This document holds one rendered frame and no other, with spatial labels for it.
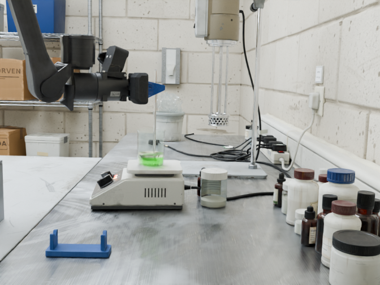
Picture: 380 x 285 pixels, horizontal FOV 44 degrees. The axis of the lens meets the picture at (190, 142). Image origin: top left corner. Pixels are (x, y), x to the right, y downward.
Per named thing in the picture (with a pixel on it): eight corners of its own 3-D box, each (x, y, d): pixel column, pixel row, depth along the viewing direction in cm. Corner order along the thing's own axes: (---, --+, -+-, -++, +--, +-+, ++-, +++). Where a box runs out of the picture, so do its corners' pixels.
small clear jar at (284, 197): (311, 217, 97) (313, 187, 96) (283, 217, 97) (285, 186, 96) (304, 210, 103) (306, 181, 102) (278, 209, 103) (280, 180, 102)
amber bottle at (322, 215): (339, 257, 77) (343, 199, 75) (315, 254, 77) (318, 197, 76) (337, 248, 80) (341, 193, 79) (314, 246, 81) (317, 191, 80)
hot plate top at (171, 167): (126, 173, 98) (126, 169, 98) (128, 163, 110) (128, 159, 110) (182, 174, 99) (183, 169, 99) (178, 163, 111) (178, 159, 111)
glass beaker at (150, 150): (138, 164, 106) (138, 127, 105) (166, 165, 106) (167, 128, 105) (133, 170, 99) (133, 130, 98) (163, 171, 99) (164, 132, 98)
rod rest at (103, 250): (44, 257, 73) (44, 234, 73) (50, 249, 77) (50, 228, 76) (108, 258, 74) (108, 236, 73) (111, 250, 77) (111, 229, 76)
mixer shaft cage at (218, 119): (207, 125, 138) (210, 39, 134) (206, 123, 145) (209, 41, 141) (230, 126, 138) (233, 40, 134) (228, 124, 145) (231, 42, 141)
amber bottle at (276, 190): (287, 204, 107) (289, 171, 106) (286, 208, 104) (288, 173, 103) (273, 203, 108) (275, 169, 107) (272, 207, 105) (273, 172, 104)
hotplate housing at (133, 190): (89, 211, 98) (89, 173, 97) (95, 195, 111) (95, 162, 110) (194, 210, 100) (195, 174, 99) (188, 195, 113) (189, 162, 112)
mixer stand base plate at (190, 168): (163, 176, 133) (163, 172, 133) (166, 163, 153) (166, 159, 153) (267, 178, 134) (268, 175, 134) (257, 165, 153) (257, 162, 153)
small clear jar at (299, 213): (307, 229, 90) (309, 207, 89) (318, 236, 86) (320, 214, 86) (289, 230, 89) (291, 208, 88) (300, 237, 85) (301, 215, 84)
